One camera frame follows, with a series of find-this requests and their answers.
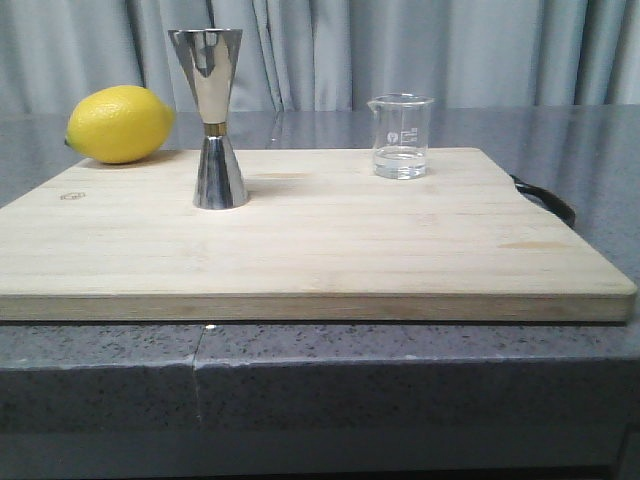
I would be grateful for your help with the small glass beaker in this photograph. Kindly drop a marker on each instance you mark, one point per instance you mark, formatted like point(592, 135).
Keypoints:
point(401, 135)

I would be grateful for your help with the steel double jigger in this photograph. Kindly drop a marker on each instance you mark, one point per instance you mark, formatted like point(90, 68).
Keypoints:
point(208, 58)

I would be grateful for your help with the wooden cutting board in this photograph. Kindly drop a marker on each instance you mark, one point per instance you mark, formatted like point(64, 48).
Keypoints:
point(321, 238)

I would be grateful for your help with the grey curtain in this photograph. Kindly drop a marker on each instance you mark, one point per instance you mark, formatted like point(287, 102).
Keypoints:
point(328, 55)

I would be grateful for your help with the yellow lemon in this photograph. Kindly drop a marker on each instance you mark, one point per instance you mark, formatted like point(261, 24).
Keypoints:
point(119, 124)

